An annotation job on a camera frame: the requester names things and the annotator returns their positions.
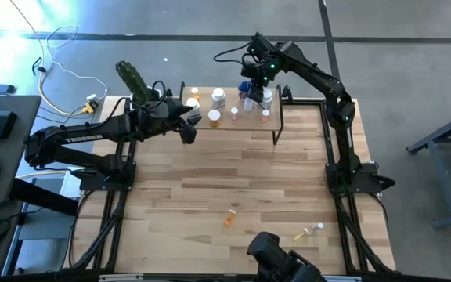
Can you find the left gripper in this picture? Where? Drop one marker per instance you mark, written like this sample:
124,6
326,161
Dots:
172,117

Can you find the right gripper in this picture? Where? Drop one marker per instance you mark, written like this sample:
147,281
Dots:
258,72

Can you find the white bottle blue label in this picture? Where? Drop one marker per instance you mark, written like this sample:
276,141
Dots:
194,110
218,98

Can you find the small plain white bottle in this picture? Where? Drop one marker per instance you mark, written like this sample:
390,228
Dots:
249,105

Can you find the clear jar blue cap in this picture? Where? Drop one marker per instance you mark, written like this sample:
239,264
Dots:
242,89

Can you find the large amber bottle white cap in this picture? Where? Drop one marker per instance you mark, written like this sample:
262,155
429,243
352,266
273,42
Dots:
214,117

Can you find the small salmon vial white cap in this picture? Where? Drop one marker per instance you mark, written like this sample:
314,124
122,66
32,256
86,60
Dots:
265,115

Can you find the small amber vial white cap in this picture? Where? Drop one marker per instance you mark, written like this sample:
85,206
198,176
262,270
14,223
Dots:
195,92

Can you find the small pink vial white cap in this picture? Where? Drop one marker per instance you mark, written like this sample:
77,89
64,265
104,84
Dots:
234,113

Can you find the small orange vial white cap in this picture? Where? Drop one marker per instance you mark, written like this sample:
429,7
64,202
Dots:
229,218

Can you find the small pale vial white cap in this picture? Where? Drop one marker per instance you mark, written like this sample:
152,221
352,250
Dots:
317,226

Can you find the small yellow vial white cap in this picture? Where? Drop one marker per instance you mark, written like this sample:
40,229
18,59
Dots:
301,234

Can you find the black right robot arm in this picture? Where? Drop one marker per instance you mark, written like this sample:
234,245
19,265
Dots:
319,80

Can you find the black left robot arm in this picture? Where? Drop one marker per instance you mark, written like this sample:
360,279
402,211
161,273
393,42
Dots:
80,137

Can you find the wooden shelf black legs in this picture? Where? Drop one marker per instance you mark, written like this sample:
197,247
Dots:
245,124

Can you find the black clamp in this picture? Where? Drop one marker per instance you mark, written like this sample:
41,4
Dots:
287,94

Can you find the white hexagonal plant pot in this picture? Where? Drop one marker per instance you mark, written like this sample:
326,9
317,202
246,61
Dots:
132,102

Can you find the green cactus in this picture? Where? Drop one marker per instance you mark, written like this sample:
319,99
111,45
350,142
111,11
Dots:
133,80

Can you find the yellow white power plug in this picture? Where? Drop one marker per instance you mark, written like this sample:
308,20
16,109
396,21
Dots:
91,104

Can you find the black bulky device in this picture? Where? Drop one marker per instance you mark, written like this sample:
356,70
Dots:
280,258

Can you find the grey desk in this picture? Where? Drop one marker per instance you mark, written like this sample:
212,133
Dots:
10,156

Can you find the grey metal stand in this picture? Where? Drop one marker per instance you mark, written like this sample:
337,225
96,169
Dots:
441,172

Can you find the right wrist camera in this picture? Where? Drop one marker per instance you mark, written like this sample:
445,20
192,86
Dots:
257,44

